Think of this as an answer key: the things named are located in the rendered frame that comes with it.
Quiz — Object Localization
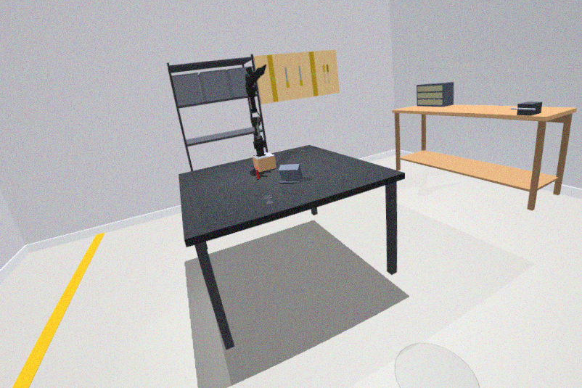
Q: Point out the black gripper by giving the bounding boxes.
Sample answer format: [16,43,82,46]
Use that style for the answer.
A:
[249,64,267,83]

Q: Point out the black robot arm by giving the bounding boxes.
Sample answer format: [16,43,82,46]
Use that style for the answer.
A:
[245,66,266,157]

